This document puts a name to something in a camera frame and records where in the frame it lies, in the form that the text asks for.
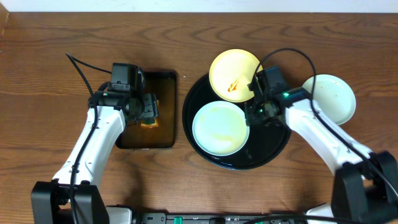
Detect right black cable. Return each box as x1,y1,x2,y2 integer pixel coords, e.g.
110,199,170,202
251,47,398,200

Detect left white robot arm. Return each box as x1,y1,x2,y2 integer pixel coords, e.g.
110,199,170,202
31,91,158,223

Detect yellow plate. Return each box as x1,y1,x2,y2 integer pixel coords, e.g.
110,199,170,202
209,49,259,103

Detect round black tray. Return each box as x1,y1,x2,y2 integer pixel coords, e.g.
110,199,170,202
182,75,291,170

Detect light blue plate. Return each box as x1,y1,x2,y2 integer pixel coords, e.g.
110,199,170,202
192,101,250,157

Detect orange green sponge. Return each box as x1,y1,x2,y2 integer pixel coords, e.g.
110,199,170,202
140,100,159,129

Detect light green plate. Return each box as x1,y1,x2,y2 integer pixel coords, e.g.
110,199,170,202
314,74,356,125

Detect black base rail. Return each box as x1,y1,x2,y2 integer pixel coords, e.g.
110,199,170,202
105,203,312,224

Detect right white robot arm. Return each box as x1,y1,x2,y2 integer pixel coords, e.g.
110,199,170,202
244,81,397,223

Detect rectangular black water tray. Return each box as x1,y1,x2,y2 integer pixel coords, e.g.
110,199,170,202
116,71,177,149

